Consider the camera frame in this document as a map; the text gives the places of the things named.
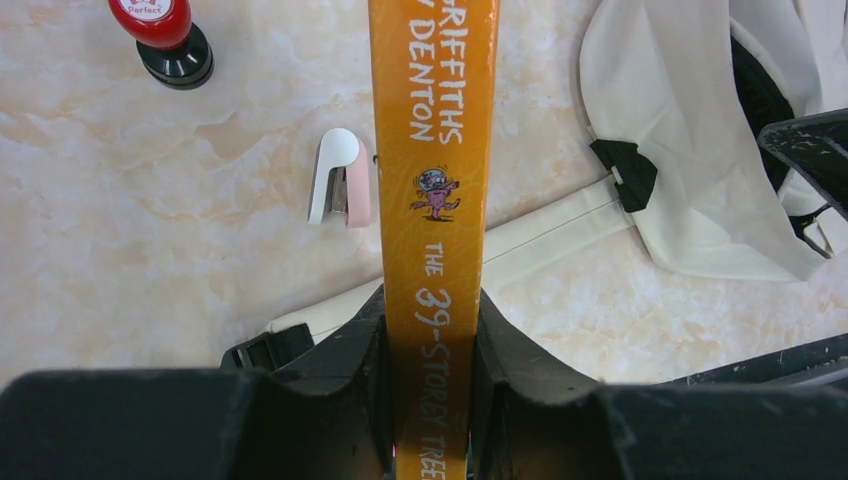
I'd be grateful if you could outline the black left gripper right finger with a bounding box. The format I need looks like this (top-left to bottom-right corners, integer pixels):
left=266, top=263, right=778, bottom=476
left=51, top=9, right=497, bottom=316
left=470, top=297, right=847, bottom=479

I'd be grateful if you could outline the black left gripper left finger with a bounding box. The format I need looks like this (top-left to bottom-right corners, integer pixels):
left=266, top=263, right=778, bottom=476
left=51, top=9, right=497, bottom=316
left=1, top=291, right=391, bottom=479

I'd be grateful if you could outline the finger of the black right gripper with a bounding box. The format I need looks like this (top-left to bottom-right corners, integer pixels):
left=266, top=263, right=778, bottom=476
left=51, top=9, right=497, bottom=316
left=757, top=109, right=847, bottom=219

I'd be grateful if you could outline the cream canvas backpack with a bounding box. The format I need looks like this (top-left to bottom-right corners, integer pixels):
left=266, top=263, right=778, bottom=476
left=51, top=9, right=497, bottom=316
left=223, top=1, right=847, bottom=369

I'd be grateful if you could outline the orange green storey treehouse book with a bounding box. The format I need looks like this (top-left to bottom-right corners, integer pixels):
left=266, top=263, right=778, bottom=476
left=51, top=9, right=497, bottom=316
left=368, top=1, right=499, bottom=479

